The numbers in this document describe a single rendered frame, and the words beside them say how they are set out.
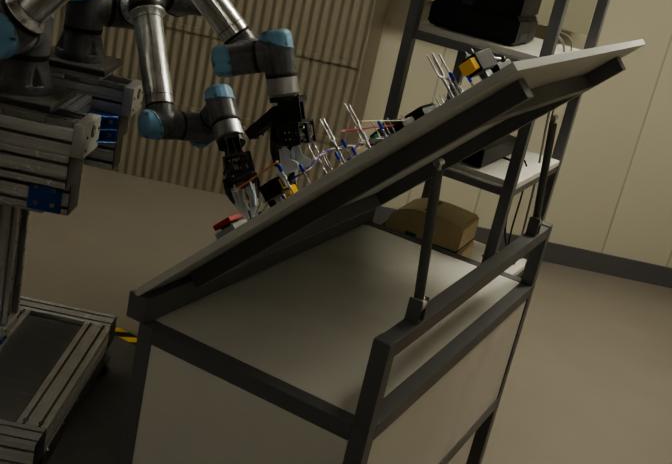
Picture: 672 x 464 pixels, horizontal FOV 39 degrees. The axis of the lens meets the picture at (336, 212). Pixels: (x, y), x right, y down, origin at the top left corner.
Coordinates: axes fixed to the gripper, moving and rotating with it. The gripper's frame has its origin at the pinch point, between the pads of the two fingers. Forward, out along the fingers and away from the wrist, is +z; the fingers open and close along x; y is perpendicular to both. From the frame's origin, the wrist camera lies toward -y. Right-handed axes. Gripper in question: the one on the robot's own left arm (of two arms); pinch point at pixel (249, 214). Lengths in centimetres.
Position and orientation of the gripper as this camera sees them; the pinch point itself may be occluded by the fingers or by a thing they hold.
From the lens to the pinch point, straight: 235.4
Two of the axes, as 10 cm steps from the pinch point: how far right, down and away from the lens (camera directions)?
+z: 2.7, 9.0, -3.4
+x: 9.6, -2.2, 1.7
